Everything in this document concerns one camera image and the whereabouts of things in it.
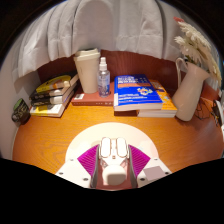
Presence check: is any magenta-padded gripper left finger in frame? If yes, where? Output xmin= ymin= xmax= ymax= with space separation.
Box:
xmin=54 ymin=143 xmax=101 ymax=189

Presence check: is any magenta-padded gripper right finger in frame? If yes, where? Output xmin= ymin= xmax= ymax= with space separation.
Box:
xmin=127 ymin=143 xmax=173 ymax=189

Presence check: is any white computer mouse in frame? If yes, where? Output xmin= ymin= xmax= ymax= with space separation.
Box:
xmin=98 ymin=136 xmax=130 ymax=186

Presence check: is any round cartoon mouse pad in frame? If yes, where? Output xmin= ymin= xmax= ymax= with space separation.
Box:
xmin=64 ymin=121 xmax=160 ymax=192

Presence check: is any white and yellow book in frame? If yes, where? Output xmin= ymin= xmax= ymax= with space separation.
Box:
xmin=29 ymin=96 xmax=74 ymax=118

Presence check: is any orange book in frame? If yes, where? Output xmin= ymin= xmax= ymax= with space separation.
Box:
xmin=136 ymin=78 xmax=179 ymax=119

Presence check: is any dark red book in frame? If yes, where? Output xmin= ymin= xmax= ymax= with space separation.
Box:
xmin=70 ymin=83 xmax=115 ymax=107

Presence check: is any black and white book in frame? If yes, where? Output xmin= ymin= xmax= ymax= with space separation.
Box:
xmin=29 ymin=88 xmax=77 ymax=108

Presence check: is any green mug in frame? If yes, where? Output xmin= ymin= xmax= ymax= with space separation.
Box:
xmin=11 ymin=97 xmax=32 ymax=126

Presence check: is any blue book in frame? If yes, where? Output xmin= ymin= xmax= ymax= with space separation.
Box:
xmin=113 ymin=73 xmax=164 ymax=112

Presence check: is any white ceramic jug vase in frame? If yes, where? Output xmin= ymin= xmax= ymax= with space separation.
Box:
xmin=171 ymin=57 xmax=211 ymax=122

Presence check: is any clear spray bottle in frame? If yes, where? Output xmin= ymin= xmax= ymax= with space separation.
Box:
xmin=97 ymin=56 xmax=111 ymax=98

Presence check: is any cream lidded tumbler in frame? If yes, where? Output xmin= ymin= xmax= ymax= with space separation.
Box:
xmin=73 ymin=48 xmax=102 ymax=95

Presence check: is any white flower bouquet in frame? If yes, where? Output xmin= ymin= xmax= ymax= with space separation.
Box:
xmin=173 ymin=16 xmax=223 ymax=89

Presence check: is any white curtain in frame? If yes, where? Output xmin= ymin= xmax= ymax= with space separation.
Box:
xmin=11 ymin=0 xmax=198 ymax=79

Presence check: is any black cable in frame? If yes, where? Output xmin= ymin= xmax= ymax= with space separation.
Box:
xmin=194 ymin=98 xmax=221 ymax=126

